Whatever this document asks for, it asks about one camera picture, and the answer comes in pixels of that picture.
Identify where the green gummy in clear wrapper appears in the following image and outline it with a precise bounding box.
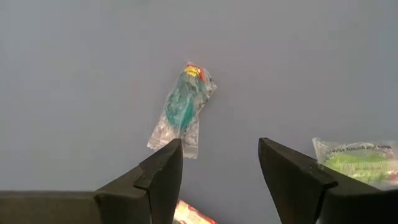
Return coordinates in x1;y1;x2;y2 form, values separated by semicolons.
312;137;398;191

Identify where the white red-striped candy roll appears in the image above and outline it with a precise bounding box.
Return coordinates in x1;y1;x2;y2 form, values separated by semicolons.
172;199;218;224

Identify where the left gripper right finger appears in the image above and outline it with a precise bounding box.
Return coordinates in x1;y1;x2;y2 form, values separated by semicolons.
258;137;389;224

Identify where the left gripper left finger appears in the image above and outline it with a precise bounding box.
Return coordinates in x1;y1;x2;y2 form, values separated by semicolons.
95;138;183;224

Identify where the teal gummy in clear wrapper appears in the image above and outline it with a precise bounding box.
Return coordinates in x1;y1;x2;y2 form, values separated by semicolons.
146;61;218;159

